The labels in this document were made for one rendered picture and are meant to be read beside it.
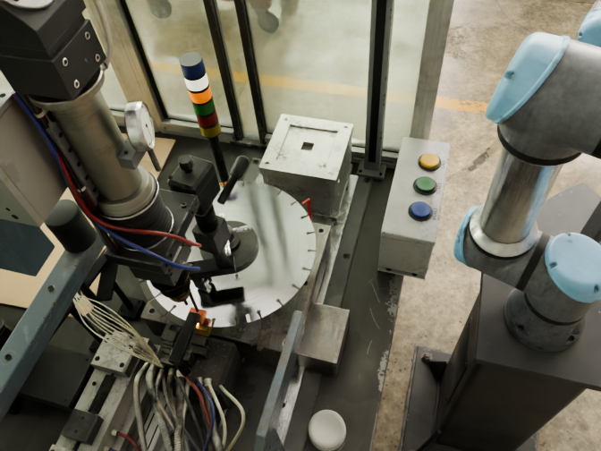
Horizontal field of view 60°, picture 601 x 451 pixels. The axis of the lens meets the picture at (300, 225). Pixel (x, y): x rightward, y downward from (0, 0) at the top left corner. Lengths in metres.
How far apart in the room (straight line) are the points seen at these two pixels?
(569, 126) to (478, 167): 1.78
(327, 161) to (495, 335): 0.51
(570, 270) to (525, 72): 0.43
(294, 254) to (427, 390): 1.01
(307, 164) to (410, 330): 0.95
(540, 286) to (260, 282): 0.50
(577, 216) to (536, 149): 1.66
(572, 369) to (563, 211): 1.27
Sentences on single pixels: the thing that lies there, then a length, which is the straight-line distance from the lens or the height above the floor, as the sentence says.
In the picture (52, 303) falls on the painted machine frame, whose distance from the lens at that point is 0.93.
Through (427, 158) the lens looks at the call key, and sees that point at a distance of 1.18.
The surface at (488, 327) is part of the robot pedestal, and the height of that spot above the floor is 0.75.
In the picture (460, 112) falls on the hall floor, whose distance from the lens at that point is 2.68.
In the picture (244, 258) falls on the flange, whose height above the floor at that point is 0.96.
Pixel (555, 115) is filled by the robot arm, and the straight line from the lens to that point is 0.66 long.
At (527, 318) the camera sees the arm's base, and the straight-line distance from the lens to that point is 1.12.
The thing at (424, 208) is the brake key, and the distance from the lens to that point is 1.09.
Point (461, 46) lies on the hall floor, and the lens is 3.09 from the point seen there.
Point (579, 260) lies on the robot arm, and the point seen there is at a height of 0.98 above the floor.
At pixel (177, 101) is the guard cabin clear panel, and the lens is 1.46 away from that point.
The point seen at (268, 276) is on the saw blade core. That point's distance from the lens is 0.95.
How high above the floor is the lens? 1.76
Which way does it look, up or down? 54 degrees down
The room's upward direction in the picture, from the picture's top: 7 degrees counter-clockwise
